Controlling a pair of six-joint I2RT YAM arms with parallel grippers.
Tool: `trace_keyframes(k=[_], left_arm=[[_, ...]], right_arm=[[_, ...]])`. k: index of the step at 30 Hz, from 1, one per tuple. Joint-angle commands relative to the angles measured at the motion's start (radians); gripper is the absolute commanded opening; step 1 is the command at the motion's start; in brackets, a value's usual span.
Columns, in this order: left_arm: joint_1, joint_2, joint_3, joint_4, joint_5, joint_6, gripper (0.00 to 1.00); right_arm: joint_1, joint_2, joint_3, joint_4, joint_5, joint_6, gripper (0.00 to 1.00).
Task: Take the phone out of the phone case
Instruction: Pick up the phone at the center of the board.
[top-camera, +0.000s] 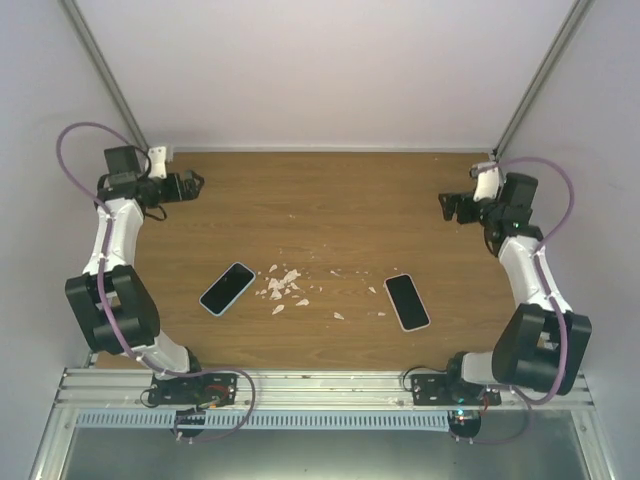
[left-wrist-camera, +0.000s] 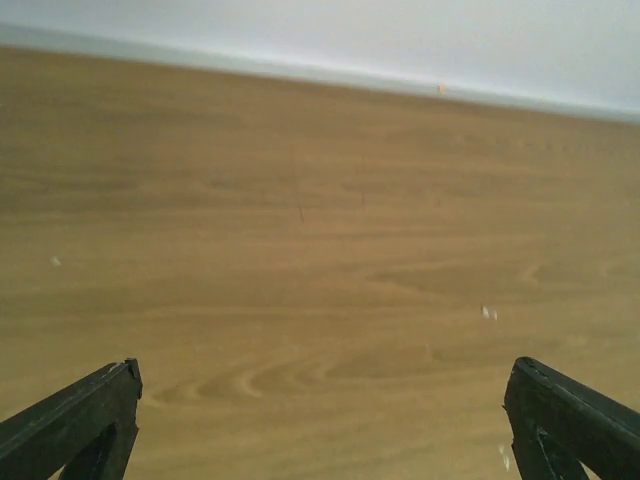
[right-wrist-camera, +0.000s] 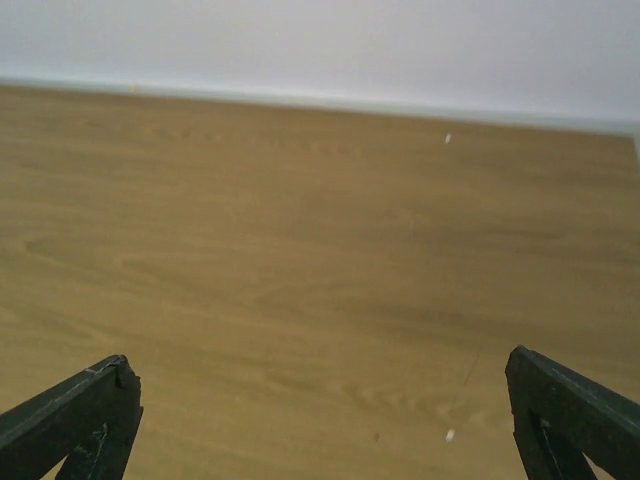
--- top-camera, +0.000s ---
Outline light blue phone case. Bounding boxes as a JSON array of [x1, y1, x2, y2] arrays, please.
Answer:
[[198, 261, 257, 317]]

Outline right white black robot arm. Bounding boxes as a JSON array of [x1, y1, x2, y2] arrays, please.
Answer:
[[438, 169, 592, 405]]

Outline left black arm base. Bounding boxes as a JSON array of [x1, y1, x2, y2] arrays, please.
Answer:
[[140, 373, 238, 408]]

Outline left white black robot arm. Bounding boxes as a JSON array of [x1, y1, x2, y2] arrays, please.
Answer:
[[65, 146, 206, 404]]

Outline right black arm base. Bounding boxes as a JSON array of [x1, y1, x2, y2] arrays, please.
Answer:
[[400, 367, 501, 407]]

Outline smartphone in pink case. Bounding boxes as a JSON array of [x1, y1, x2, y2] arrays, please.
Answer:
[[384, 273, 431, 332]]

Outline white debris pile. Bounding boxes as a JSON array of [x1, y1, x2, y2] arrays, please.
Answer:
[[252, 263, 314, 316]]

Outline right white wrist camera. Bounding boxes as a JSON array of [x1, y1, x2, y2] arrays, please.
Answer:
[[470, 162, 501, 203]]

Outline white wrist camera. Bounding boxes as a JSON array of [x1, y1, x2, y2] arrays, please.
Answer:
[[470, 162, 501, 203], [148, 145, 173, 179]]

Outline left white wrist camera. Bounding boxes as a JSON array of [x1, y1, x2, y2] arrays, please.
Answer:
[[148, 145, 173, 179]]

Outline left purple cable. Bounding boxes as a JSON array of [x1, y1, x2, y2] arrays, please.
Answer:
[[55, 121, 257, 444]]

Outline left aluminium frame post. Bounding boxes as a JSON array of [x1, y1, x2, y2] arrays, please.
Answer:
[[58, 0, 149, 147]]

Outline aluminium frame post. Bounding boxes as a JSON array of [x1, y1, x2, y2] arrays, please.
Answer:
[[491, 0, 594, 160], [58, 0, 149, 147]]

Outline aluminium mounting rail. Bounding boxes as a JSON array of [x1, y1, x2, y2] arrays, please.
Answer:
[[53, 367, 595, 409]]

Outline right aluminium frame post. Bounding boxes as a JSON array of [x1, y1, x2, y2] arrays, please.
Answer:
[[491, 0, 594, 160]]

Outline grey slotted cable duct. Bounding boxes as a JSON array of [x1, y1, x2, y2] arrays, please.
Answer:
[[76, 409, 449, 432]]

